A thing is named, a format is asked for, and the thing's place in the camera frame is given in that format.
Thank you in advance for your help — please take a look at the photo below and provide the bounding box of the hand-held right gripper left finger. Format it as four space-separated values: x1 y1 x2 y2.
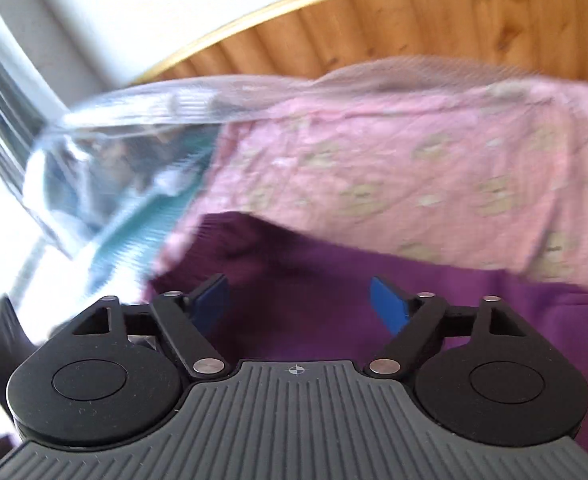
71 274 231 378

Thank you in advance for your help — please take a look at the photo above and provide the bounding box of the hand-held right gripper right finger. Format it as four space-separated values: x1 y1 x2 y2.
366 276 527 378

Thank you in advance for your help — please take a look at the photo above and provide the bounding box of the purple garment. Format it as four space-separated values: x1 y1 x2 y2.
144 211 588 471

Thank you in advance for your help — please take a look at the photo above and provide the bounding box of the pink bear-printed blanket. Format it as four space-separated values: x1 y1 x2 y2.
154 77 588 293

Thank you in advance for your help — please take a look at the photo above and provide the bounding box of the grey window frame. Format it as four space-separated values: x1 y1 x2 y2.
0 0 70 186

